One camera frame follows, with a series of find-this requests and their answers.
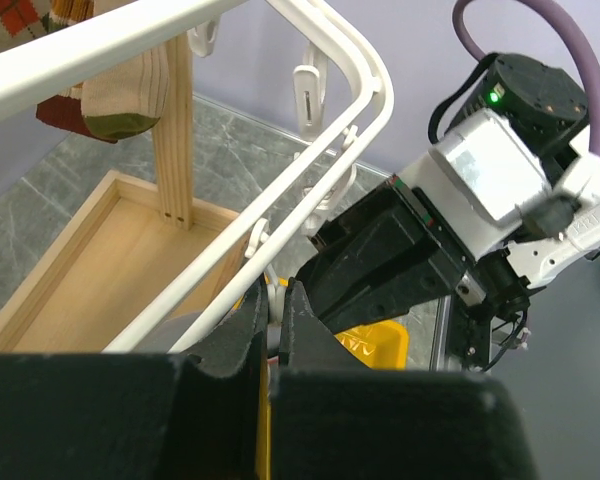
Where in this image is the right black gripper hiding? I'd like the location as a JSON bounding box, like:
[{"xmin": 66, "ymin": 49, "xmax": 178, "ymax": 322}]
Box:
[{"xmin": 297, "ymin": 174, "xmax": 536, "ymax": 372}]

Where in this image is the striped brown green sock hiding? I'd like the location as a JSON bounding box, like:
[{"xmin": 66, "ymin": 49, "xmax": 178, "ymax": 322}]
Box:
[{"xmin": 0, "ymin": 1, "xmax": 131, "ymax": 138}]

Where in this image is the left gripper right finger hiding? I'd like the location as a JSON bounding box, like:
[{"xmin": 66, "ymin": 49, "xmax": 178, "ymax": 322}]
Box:
[{"xmin": 271, "ymin": 280, "xmax": 538, "ymax": 479}]

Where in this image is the yellow plastic tray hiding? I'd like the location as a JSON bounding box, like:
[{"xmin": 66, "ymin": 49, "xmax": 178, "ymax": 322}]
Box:
[{"xmin": 246, "ymin": 288, "xmax": 409, "ymax": 479}]

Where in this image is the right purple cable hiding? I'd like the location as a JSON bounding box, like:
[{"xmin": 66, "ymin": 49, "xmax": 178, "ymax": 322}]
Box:
[{"xmin": 452, "ymin": 0, "xmax": 600, "ymax": 162}]

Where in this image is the white plastic clip hanger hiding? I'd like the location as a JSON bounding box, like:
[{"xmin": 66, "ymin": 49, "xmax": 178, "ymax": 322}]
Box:
[{"xmin": 0, "ymin": 0, "xmax": 397, "ymax": 355}]

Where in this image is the wooden hanging rack stand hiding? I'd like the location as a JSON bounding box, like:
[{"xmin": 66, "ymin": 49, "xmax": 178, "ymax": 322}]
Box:
[{"xmin": 0, "ymin": 35, "xmax": 237, "ymax": 353}]

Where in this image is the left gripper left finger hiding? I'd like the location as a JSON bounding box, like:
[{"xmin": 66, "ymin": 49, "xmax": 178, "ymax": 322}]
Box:
[{"xmin": 0, "ymin": 287, "xmax": 268, "ymax": 479}]

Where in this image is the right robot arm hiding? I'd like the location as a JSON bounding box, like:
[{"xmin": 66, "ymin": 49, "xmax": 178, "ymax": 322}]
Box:
[{"xmin": 297, "ymin": 53, "xmax": 600, "ymax": 370}]

